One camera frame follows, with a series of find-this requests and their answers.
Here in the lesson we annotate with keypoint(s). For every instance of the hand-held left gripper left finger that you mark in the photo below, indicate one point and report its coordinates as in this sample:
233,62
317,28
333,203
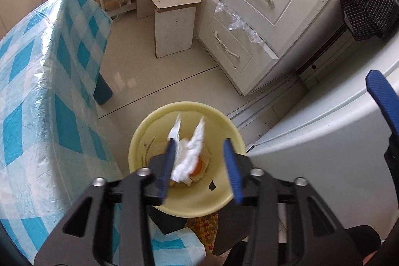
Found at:
166,169

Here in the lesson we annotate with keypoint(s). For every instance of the clear plastic bag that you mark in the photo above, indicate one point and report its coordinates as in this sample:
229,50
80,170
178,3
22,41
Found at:
240,24

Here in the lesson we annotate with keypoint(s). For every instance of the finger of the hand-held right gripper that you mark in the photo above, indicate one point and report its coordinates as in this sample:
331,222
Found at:
385,97

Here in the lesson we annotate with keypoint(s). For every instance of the colourful patterned mat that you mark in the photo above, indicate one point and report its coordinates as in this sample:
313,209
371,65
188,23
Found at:
202,228

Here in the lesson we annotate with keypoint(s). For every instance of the white plastic bag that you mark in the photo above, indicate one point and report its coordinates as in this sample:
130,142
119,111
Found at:
187,157

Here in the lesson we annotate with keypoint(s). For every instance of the yellow plastic basin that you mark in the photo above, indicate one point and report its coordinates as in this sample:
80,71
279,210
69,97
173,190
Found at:
187,113

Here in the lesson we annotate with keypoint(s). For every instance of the orange peel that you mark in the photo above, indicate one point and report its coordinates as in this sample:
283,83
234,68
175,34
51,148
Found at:
198,172

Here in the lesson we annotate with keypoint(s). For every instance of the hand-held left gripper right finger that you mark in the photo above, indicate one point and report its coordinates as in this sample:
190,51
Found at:
233,175

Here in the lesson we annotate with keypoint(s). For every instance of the white drawer cabinet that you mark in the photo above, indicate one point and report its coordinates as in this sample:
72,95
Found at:
265,13

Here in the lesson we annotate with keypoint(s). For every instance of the white refrigerator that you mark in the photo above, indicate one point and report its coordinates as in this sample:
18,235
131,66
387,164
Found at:
311,144

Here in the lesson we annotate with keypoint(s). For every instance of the dark striped cloth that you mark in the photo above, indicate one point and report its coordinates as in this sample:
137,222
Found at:
367,4

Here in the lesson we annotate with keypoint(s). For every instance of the person's leg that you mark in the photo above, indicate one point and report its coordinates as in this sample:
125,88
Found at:
361,244

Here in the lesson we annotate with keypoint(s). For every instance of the blue checked plastic tablecloth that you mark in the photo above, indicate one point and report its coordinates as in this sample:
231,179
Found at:
46,97

